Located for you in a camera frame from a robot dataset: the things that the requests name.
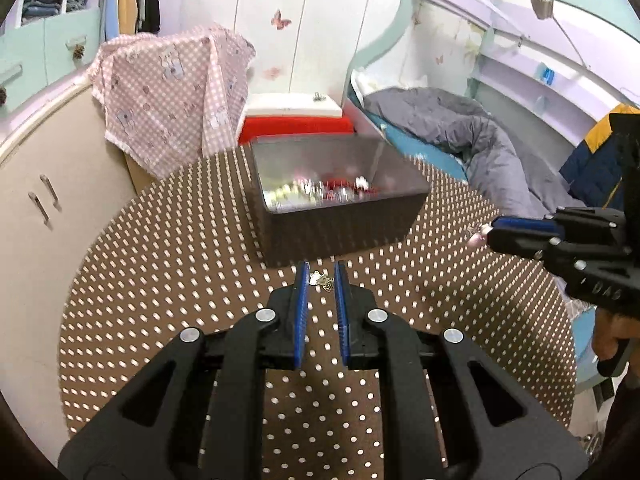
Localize red bead bracelet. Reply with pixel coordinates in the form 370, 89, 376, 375
320, 177, 381, 203

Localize white floral pillow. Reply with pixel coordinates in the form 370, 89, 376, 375
350, 67, 428, 107

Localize silver chain necklace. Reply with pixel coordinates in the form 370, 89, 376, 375
295, 175, 326, 202

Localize pink bear print cloth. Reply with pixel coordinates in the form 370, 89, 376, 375
87, 22, 257, 181

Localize teal bed sheet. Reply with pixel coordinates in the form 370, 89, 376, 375
385, 122, 471, 183

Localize grey duvet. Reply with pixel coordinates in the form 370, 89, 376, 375
362, 86, 586, 218

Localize grey metal box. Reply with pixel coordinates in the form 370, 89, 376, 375
248, 133, 431, 268

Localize mint bed frame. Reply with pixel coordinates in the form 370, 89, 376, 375
345, 0, 640, 76

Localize blue and yellow jacket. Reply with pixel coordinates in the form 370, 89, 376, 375
559, 105, 640, 211

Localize mint drawer unit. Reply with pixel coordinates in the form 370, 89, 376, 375
0, 7, 103, 111

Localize person's right hand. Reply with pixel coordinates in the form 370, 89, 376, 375
591, 307, 631, 361

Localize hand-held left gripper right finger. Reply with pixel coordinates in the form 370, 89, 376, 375
334, 260, 590, 480

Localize brown polka dot tablecloth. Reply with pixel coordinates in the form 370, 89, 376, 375
59, 147, 578, 480

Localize cream cabinet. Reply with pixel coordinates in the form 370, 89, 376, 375
0, 82, 141, 411

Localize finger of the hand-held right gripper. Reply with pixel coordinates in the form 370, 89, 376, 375
486, 227, 591, 273
492, 206, 628, 246

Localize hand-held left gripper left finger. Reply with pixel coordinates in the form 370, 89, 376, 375
57, 261, 310, 480

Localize white foam board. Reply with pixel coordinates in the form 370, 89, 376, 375
244, 92, 346, 118

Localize metal cabinet handle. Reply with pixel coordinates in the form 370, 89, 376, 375
28, 191, 52, 229
40, 175, 62, 211

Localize folded jeans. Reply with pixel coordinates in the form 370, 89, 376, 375
22, 0, 64, 23

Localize shiny metal object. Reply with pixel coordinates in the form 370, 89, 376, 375
582, 430, 608, 456

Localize red box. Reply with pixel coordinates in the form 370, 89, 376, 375
238, 116, 357, 147

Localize white wall shelf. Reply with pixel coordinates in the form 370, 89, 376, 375
470, 25, 616, 136

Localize pale green stone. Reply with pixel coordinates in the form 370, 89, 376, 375
262, 182, 301, 208

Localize light blue hanging garment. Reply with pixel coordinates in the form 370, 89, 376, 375
100, 0, 122, 43

